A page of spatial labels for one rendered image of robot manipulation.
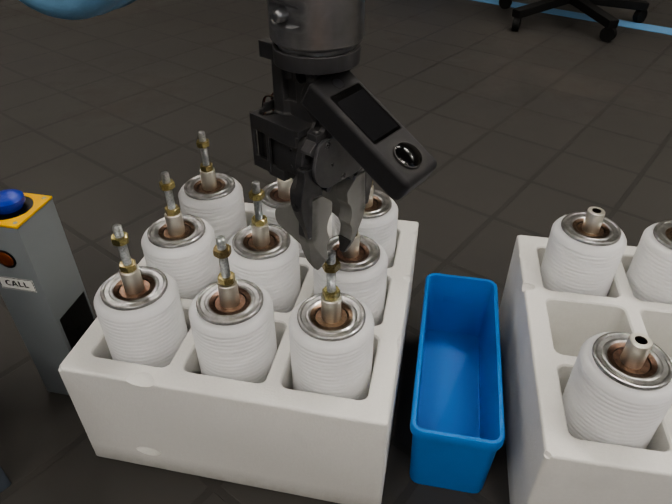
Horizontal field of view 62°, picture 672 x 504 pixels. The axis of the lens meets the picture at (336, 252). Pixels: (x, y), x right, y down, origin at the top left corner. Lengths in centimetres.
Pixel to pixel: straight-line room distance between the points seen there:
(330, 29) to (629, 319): 55
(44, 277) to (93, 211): 58
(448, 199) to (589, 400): 76
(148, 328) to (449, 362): 48
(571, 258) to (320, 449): 41
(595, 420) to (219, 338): 40
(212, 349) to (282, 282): 14
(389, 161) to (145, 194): 100
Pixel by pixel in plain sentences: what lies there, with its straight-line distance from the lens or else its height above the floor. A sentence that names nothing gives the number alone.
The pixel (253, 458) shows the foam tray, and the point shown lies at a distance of 74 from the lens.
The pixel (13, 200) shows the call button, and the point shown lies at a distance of 77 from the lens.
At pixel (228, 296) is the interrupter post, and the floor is 27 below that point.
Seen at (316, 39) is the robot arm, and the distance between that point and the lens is 44.
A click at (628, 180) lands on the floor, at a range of 154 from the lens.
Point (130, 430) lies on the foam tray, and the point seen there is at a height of 8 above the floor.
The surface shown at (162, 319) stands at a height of 23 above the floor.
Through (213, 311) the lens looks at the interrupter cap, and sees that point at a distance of 64.
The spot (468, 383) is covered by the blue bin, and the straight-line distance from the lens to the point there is 91.
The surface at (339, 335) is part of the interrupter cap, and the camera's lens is 60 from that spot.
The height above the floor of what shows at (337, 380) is 20.
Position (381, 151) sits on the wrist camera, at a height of 48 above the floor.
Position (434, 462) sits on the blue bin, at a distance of 75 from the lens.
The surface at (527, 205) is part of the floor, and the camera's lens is 134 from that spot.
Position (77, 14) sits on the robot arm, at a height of 61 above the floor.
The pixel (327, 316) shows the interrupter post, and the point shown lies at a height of 26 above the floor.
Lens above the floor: 69
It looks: 37 degrees down
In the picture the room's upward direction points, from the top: straight up
